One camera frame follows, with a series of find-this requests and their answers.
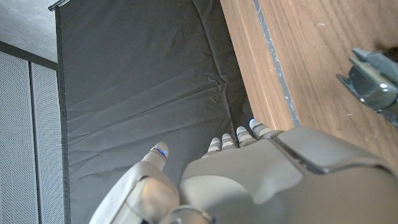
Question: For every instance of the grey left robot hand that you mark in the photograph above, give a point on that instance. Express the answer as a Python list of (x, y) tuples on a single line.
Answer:
[(264, 180)]

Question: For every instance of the black backdrop stand pole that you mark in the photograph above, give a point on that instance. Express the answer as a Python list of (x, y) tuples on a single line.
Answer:
[(58, 4)]

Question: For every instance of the black backdrop curtain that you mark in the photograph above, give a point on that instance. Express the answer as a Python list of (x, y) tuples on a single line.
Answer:
[(140, 77)]

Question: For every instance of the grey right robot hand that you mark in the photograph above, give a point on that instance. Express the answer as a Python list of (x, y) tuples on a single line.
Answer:
[(373, 84)]

